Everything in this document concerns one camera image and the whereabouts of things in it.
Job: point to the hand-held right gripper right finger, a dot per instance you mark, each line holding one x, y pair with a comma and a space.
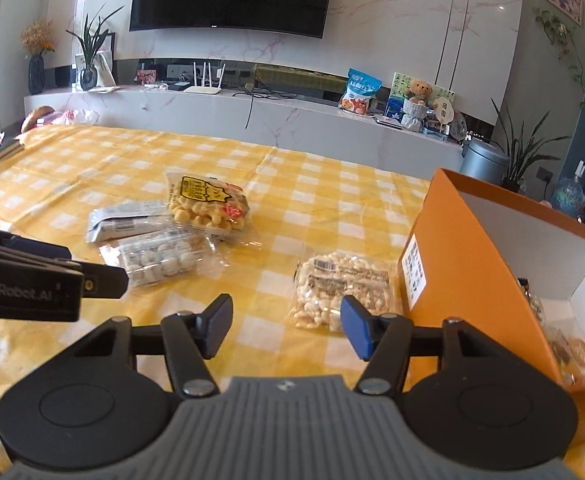
357, 325

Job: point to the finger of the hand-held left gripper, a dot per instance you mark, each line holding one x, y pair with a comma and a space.
105, 281
17, 247

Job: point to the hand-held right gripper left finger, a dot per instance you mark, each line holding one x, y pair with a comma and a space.
220, 325

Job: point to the clear peanut packet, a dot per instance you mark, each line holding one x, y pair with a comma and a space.
322, 280

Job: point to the clear packet of white balls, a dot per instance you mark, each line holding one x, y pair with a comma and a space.
162, 257

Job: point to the grey white wrapper packet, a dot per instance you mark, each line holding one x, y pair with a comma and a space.
117, 220

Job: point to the yellow biscuit packet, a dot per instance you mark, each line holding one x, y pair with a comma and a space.
207, 205

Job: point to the orange cardboard box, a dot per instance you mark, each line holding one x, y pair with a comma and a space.
452, 240

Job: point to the clear mixed cookie bag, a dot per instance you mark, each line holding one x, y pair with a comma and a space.
574, 352

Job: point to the yellow checkered tablecloth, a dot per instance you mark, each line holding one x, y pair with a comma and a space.
322, 200

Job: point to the pink brown bag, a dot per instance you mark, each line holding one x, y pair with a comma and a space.
37, 117

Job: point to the white plastic bag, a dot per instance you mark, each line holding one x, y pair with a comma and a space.
75, 117

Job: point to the dried flowers in dark vase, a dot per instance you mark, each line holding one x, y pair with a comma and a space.
36, 72

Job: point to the green plant in dark vase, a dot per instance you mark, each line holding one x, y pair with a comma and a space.
88, 75

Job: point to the grey trash can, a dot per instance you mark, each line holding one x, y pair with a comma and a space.
482, 162

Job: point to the pink card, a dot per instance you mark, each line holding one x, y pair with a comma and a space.
146, 77

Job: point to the small black box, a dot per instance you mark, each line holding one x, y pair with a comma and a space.
180, 86

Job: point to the white marble television cabinet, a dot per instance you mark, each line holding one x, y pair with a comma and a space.
297, 120

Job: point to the white router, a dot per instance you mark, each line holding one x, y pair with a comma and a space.
205, 89

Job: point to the blue tissue pack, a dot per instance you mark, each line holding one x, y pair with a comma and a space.
395, 109

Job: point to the round paper fan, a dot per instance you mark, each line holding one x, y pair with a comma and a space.
445, 112

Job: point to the blue snack bag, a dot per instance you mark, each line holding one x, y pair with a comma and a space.
360, 92

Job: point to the tall potted plant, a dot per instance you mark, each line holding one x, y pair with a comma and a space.
522, 155

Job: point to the brown teddy bear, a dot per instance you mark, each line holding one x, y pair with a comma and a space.
419, 91

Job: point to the green picture board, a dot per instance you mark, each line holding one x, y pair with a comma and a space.
397, 85

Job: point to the blue water jug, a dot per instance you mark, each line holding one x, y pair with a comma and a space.
569, 195

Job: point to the hanging vine plant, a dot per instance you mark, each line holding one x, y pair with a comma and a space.
562, 45

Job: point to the dark picture frame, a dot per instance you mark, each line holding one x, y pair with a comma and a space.
105, 67

